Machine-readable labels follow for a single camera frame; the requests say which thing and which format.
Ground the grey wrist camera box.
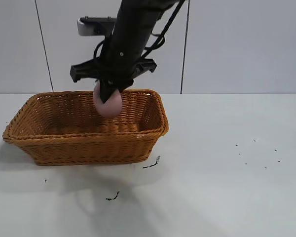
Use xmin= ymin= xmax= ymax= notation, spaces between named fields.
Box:
xmin=76 ymin=16 xmax=117 ymax=37

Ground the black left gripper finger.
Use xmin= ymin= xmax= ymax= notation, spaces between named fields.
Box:
xmin=99 ymin=78 xmax=119 ymax=104

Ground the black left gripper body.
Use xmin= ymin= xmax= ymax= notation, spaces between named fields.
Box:
xmin=70 ymin=34 xmax=157 ymax=91

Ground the pink peach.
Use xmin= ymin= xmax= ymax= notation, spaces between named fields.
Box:
xmin=93 ymin=82 xmax=123 ymax=118

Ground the black cable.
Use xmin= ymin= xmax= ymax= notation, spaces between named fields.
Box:
xmin=140 ymin=0 xmax=191 ymax=59
xmin=92 ymin=40 xmax=107 ymax=61

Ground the brown wicker basket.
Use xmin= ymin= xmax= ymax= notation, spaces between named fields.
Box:
xmin=2 ymin=88 xmax=170 ymax=166

